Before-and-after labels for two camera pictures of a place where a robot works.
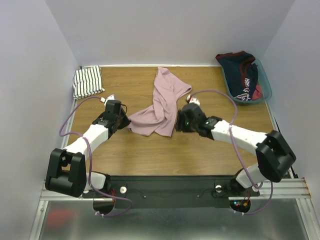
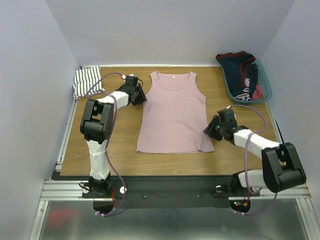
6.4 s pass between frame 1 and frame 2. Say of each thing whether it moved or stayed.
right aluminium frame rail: stayed
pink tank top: moved
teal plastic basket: stayed
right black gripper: moved
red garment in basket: stayed
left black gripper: moved
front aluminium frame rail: stayed
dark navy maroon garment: stayed
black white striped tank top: stayed
